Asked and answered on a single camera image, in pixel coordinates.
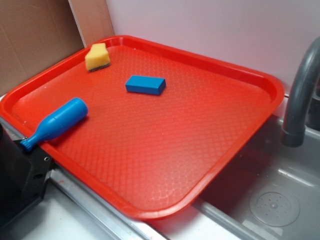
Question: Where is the grey plastic sink basin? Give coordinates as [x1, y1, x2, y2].
[149, 93, 320, 240]

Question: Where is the blue rectangular block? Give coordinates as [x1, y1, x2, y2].
[125, 75, 167, 96]

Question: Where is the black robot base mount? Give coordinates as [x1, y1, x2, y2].
[0, 126, 52, 229]

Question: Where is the blue plastic bottle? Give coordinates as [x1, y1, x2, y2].
[19, 97, 89, 153]

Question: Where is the brown cardboard panel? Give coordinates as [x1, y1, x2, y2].
[0, 0, 114, 95]

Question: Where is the red plastic tray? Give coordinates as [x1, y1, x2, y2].
[0, 36, 285, 220]

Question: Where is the grey sink faucet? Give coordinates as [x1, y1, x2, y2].
[281, 38, 320, 148]

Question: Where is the yellow sponge with dark pad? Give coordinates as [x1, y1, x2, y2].
[84, 43, 111, 72]

